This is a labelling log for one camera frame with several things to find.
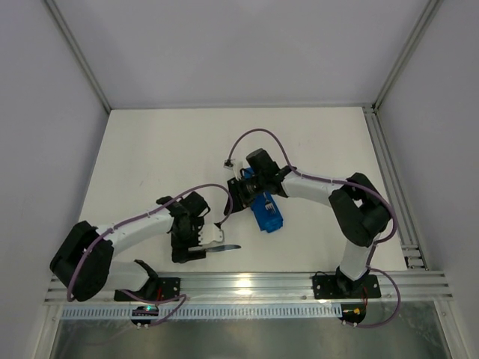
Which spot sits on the black controller board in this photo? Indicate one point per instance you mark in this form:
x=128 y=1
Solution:
x=144 y=315
x=352 y=315

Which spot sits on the silver table knife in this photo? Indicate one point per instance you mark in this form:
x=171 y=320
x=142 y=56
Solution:
x=216 y=249

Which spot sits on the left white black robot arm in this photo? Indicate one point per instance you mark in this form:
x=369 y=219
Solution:
x=85 y=261

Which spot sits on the left aluminium frame post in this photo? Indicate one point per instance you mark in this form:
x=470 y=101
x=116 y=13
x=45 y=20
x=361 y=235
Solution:
x=75 y=49

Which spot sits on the right aluminium frame post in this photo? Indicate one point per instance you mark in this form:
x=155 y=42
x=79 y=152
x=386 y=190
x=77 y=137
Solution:
x=415 y=36

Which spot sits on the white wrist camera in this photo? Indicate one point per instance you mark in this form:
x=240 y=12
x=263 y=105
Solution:
x=236 y=166
x=210 y=235

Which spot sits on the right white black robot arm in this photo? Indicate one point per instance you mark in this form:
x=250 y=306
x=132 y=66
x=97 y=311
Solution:
x=359 y=211

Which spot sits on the aluminium frame post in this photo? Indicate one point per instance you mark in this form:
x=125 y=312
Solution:
x=75 y=49
x=415 y=36

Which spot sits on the aluminium front rail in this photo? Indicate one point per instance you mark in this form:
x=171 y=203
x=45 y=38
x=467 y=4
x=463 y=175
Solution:
x=297 y=287

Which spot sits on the silver fork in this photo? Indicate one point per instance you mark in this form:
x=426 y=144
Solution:
x=269 y=204

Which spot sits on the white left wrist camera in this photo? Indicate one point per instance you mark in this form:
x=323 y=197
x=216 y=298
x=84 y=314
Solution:
x=210 y=235

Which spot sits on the slotted grey cable duct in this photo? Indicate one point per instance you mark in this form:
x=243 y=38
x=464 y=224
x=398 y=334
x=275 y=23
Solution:
x=213 y=311

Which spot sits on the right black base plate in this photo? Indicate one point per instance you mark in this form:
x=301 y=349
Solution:
x=338 y=286

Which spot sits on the blue cloth napkin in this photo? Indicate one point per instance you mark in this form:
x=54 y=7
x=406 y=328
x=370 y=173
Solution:
x=265 y=221

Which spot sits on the aluminium rail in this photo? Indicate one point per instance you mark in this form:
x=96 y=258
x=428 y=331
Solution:
x=406 y=229
x=297 y=287

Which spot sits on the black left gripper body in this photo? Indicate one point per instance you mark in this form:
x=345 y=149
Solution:
x=179 y=244

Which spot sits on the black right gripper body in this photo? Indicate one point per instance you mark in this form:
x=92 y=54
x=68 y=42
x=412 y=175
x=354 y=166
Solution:
x=235 y=196

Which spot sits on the left black controller board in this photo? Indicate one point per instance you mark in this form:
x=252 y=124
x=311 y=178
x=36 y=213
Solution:
x=144 y=315

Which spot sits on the right side aluminium rail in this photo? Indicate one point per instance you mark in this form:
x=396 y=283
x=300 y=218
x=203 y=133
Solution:
x=406 y=229

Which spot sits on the right black controller board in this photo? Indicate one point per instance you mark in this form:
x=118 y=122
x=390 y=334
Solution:
x=352 y=315

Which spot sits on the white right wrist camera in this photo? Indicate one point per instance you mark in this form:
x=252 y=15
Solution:
x=236 y=166

